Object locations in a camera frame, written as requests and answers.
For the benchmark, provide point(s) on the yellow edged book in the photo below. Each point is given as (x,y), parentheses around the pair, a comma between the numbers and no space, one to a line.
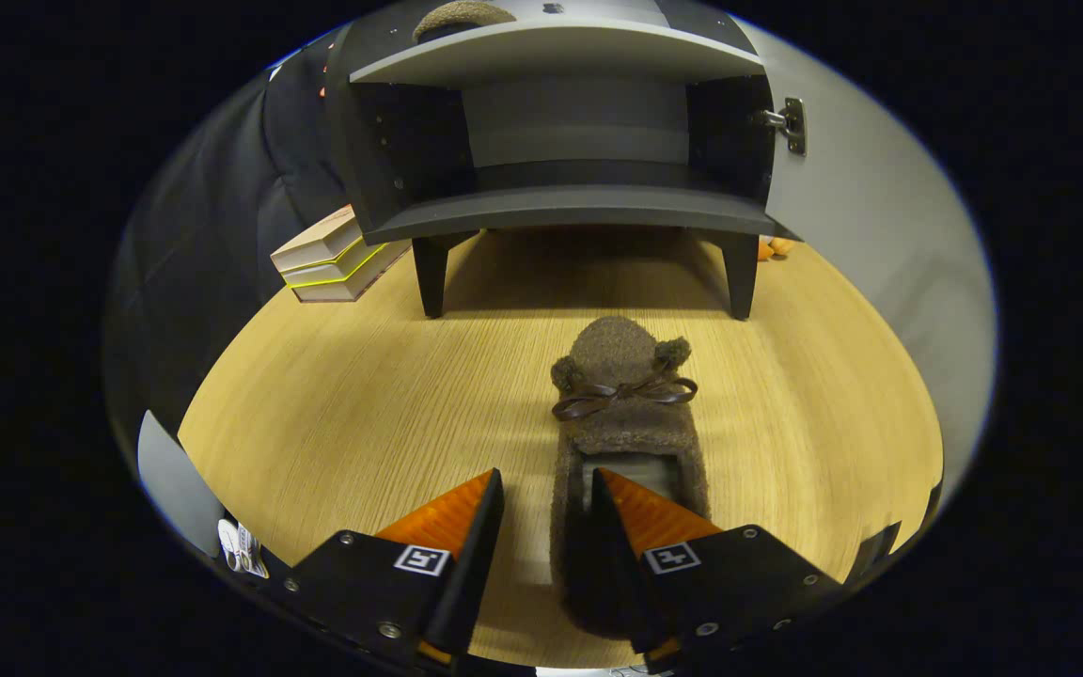
(335,271)

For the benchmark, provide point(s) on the dark grey shoe cabinet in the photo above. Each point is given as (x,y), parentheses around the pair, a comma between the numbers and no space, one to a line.
(579,209)

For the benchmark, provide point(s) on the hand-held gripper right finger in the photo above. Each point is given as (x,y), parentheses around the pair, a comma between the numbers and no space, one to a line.
(609,527)

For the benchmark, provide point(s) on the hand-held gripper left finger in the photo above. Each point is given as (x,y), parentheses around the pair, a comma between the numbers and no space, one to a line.
(476,564)

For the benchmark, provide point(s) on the black backdrop cloth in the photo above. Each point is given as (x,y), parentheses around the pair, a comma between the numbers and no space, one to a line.
(203,263)

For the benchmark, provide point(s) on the metal door hinge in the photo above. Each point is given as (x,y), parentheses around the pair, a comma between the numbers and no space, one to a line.
(791,124)

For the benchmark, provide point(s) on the white printed object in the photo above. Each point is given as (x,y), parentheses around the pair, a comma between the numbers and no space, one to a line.
(245,550)

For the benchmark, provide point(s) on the penguin plush toy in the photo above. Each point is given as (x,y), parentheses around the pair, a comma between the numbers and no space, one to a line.
(776,247)

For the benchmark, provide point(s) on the brown fuzzy shoe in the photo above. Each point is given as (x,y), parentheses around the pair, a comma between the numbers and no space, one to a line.
(462,14)
(621,357)

